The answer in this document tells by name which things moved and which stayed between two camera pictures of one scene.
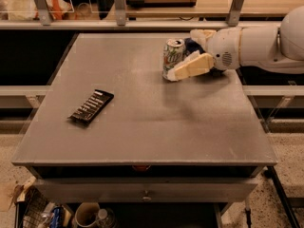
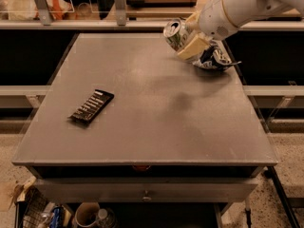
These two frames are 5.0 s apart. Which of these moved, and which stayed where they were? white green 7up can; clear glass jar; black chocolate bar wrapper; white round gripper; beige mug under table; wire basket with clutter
Moved: white round gripper; white green 7up can
Stayed: beige mug under table; black chocolate bar wrapper; clear glass jar; wire basket with clutter
